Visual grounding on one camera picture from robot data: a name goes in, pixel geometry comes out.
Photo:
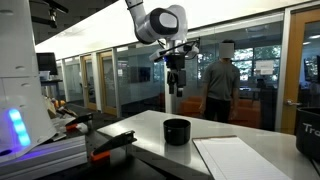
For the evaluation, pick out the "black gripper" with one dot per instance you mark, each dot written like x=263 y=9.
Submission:
x=175 y=62

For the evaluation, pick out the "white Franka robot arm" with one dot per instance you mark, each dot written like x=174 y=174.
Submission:
x=160 y=21

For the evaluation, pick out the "person in grey shirt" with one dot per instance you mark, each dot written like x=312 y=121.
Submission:
x=221 y=80

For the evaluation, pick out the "black round cup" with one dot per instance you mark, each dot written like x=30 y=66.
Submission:
x=176 y=133

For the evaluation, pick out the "wooden door glass panel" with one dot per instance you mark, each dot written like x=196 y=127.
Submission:
x=88 y=83
x=107 y=83
x=296 y=66

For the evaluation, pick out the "orange sofa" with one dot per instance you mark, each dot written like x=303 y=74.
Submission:
x=250 y=113

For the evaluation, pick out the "black orange clamp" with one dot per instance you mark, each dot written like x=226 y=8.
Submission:
x=113 y=143
x=78 y=120

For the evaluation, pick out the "white paper sign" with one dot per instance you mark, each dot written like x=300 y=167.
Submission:
x=265 y=66

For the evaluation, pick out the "white lined notepad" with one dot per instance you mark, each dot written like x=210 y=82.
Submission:
x=233 y=160

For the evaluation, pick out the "black computer monitor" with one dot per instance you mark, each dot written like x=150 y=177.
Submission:
x=46 y=63

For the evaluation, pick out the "black bin white lettering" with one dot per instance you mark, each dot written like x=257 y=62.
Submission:
x=308 y=136

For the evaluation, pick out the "black wall television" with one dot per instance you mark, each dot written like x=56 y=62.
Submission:
x=140 y=74

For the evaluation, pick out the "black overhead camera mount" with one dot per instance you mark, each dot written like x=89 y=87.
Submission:
x=50 y=13

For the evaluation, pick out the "aluminium extrusion rail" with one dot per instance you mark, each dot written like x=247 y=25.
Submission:
x=43 y=160

